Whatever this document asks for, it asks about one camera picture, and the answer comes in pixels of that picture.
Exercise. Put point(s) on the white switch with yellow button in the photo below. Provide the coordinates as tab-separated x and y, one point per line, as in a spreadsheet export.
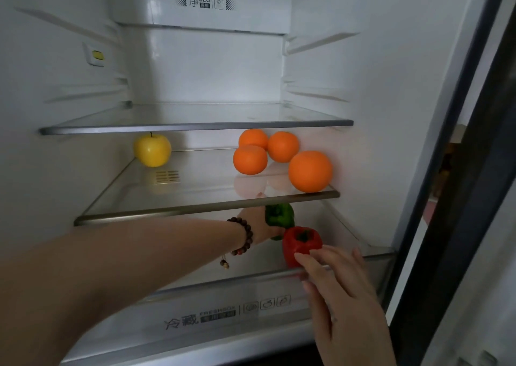
95	54

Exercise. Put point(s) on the dark refrigerator door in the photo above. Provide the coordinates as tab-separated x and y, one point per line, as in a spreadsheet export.
475	184

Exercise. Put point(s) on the short glass shelf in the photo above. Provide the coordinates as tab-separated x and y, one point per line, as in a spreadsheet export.
193	206

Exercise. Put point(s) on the person's left hand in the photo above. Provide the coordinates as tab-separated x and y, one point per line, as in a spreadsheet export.
258	226

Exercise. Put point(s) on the yellow apple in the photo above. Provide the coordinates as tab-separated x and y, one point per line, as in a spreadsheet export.
152	150

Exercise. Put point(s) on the red bell pepper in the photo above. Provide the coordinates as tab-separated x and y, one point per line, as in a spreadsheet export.
301	240

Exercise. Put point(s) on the green bell pepper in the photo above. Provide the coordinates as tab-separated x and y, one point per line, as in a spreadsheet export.
279	214

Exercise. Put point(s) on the long glass shelf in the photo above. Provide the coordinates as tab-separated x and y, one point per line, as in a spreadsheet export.
193	125

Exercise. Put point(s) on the person's left thumb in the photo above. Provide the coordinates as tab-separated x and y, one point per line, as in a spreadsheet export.
276	232

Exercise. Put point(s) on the clear crisper drawer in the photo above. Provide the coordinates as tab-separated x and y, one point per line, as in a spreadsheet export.
209	313

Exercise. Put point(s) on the person's left forearm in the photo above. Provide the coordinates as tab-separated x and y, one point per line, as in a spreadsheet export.
121	281

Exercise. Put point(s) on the person's right thumb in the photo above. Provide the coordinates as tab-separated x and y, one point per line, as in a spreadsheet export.
310	293

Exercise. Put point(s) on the person's right hand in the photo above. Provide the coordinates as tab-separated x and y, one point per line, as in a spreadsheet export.
346	309

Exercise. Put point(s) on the small orange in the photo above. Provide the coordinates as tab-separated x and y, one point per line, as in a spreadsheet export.
250	160
283	146
252	138

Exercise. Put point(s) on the white refrigerator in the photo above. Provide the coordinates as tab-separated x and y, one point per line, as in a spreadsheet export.
209	67

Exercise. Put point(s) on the large orange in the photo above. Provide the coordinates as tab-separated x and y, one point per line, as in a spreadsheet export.
310	171

